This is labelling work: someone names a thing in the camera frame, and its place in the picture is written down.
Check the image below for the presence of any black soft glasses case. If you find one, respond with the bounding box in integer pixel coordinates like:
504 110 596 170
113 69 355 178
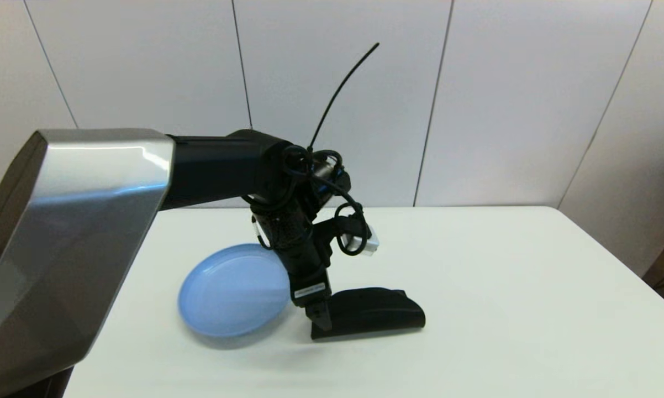
311 287 426 340

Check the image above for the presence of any blue oval plastic plate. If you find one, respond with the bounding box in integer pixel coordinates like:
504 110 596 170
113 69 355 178
178 243 299 338

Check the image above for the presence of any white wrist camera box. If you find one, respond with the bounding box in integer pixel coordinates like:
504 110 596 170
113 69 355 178
356 222 381 256

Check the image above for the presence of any black looping arm cable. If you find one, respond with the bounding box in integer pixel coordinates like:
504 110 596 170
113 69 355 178
243 43 381 258

